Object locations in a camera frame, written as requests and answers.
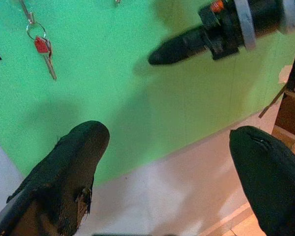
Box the silver key ring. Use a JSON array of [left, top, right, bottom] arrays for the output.
[[26, 22, 47, 41]]

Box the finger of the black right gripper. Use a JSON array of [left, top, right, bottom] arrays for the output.
[[147, 26, 207, 66]]

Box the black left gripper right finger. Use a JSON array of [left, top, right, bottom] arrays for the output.
[[229, 125, 295, 236]]

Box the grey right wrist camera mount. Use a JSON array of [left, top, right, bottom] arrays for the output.
[[233, 0, 257, 51]]

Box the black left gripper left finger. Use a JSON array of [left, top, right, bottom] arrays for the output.
[[0, 120, 111, 236]]

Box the silver key with red head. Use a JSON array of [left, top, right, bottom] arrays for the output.
[[33, 36, 58, 81]]

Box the silver metal wall hook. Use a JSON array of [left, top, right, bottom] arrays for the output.
[[19, 0, 35, 25]]

